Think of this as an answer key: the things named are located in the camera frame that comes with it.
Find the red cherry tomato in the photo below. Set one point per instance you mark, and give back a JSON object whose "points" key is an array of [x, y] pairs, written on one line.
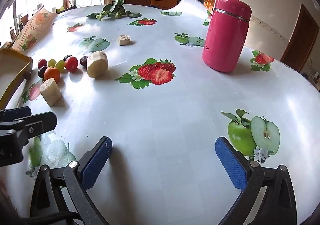
{"points": [[71, 64]]}

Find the small orange tangerine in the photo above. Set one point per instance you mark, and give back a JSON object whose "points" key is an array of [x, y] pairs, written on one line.
{"points": [[52, 74]]}

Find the white fruit print tablecloth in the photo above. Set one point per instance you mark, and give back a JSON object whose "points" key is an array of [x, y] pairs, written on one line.
{"points": [[175, 114]]}

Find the beige fruit print tablecloth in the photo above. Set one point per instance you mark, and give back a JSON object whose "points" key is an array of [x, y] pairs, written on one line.
{"points": [[32, 29]]}

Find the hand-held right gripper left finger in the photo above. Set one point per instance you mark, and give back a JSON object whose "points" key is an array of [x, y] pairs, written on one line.
{"points": [[97, 162]]}

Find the peeled banana piece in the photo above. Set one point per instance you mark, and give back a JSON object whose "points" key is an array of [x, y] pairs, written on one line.
{"points": [[98, 64], [50, 91], [124, 39]]}

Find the green leafy vegetable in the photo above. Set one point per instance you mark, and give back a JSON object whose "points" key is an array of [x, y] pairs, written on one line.
{"points": [[115, 10]]}

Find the yellow-edged cardboard box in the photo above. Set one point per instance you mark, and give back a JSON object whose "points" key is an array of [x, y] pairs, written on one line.
{"points": [[15, 64]]}

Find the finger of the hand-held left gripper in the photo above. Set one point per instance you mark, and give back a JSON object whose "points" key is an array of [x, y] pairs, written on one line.
{"points": [[15, 113], [32, 124]]}

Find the green grape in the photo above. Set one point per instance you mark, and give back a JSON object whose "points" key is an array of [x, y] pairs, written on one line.
{"points": [[60, 64], [51, 62]]}

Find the brown wooden door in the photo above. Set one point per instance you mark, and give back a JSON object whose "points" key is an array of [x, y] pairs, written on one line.
{"points": [[300, 37]]}

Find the pink thermos flask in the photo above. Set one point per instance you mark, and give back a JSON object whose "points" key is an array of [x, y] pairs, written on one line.
{"points": [[225, 34]]}

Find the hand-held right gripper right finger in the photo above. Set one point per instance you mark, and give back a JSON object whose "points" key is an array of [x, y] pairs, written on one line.
{"points": [[231, 165]]}

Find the dark purple grape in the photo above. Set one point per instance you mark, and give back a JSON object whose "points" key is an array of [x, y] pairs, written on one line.
{"points": [[67, 57], [83, 60], [42, 71], [42, 63]]}

